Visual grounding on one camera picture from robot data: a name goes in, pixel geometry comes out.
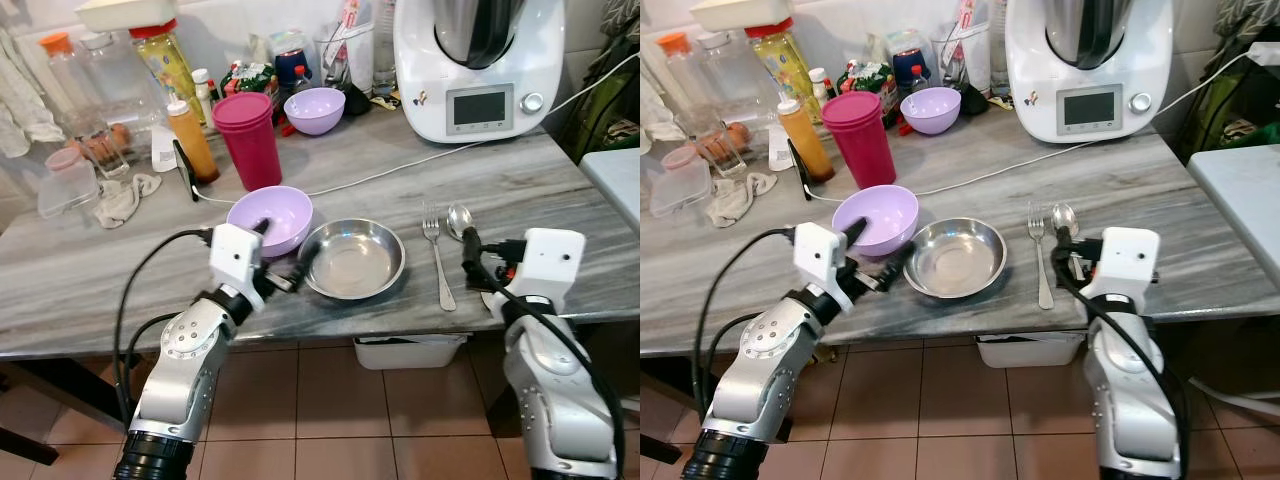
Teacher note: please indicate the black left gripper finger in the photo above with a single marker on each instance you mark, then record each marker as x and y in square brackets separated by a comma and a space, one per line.
[857, 234]
[264, 234]
[309, 264]
[902, 266]

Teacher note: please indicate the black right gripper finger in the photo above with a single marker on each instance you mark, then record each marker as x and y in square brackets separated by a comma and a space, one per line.
[1061, 246]
[471, 246]

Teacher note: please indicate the steel spoon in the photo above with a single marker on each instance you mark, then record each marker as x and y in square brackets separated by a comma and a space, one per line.
[460, 220]
[1064, 218]

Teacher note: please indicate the lilac plastic bowl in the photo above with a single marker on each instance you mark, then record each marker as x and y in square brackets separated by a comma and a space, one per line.
[315, 112]
[288, 214]
[930, 112]
[892, 214]

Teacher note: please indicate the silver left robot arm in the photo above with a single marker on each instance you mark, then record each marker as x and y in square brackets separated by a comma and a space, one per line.
[760, 370]
[190, 370]

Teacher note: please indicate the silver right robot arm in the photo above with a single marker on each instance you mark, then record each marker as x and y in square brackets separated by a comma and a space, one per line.
[1130, 400]
[550, 400]

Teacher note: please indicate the steel fork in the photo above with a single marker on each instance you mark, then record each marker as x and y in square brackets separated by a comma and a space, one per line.
[1041, 270]
[441, 275]

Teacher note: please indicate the round steel plate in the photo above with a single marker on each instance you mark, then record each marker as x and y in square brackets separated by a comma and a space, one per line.
[355, 262]
[955, 260]

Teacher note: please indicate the black phone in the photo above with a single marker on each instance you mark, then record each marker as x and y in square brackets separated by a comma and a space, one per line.
[798, 168]
[185, 170]

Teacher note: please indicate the magenta plastic tumbler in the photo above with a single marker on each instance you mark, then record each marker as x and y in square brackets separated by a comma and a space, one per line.
[248, 145]
[860, 145]

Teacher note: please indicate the white plastic tub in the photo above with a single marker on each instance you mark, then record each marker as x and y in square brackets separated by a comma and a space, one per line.
[410, 352]
[1030, 350]

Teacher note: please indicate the orange sauce bottle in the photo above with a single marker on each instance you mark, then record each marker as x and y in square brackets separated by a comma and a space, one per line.
[193, 145]
[806, 145]

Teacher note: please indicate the beige cloth rag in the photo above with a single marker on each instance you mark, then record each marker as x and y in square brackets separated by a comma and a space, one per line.
[735, 200]
[122, 200]

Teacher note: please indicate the white side table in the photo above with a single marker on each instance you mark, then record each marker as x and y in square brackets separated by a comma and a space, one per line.
[618, 180]
[1240, 200]

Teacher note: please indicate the small bottle with white cap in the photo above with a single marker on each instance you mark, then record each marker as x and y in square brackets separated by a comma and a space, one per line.
[203, 95]
[820, 90]

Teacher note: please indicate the green red snack bag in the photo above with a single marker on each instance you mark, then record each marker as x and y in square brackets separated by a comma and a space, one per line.
[868, 78]
[250, 78]

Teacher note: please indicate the clear egg container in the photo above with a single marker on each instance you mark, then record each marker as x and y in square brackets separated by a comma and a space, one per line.
[100, 148]
[725, 145]

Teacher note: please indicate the clear box with pink lid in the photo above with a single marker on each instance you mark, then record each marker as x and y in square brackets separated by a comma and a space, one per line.
[68, 185]
[680, 185]

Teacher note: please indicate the oil bottle with red cap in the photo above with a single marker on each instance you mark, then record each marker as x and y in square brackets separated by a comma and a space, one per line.
[785, 60]
[165, 65]

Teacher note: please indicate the white kitchen machine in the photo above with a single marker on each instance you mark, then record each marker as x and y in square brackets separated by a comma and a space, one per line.
[1030, 60]
[420, 60]

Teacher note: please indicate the clear plastic jar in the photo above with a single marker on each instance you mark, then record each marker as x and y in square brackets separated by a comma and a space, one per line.
[735, 80]
[115, 80]

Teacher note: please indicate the clear measuring jug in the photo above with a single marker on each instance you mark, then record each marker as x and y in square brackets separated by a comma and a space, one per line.
[345, 55]
[960, 55]

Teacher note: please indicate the hanging white towel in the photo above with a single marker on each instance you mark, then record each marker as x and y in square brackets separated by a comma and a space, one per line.
[655, 120]
[20, 100]

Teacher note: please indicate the clear jar with orange lid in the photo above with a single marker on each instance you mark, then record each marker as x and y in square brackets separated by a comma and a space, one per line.
[680, 70]
[65, 75]

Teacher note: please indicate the white box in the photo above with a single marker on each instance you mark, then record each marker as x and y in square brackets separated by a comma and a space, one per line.
[125, 12]
[740, 10]

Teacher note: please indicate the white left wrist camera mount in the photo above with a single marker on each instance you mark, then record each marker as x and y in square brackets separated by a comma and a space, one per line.
[235, 258]
[820, 256]

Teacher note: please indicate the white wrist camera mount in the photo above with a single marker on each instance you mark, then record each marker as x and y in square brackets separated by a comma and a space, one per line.
[545, 262]
[235, 258]
[820, 256]
[1125, 265]

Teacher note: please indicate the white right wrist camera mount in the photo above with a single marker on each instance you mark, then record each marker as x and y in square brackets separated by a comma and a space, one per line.
[545, 262]
[1125, 265]

